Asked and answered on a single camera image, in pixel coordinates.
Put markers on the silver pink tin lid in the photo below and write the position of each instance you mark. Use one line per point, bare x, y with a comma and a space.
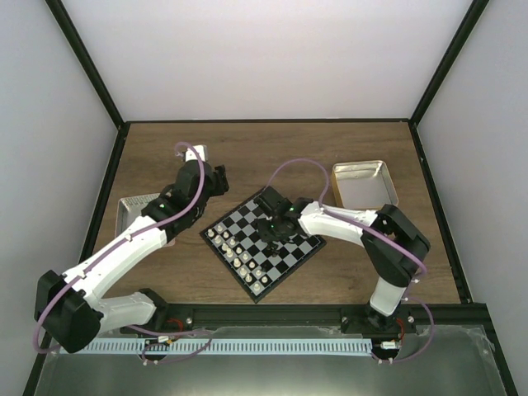
129, 209

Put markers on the black aluminium frame rail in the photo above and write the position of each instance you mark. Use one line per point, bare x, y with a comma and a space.
350, 318

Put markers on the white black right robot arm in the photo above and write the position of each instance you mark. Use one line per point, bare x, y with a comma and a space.
394, 245

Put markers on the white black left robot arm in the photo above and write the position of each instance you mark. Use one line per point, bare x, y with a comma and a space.
71, 307

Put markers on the gold metal tin box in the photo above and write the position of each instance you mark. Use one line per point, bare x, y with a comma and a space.
363, 185

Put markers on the black white chess board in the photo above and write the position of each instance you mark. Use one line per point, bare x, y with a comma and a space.
237, 229

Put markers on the pile of black chess pieces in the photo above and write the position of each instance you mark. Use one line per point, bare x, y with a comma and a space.
272, 248

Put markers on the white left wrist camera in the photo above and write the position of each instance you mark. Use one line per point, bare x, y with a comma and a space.
196, 152

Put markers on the light blue cable duct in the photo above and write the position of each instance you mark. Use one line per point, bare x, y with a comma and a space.
234, 347

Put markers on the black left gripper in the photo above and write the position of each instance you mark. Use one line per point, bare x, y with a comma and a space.
220, 181

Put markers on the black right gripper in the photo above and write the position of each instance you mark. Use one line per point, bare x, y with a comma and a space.
265, 234

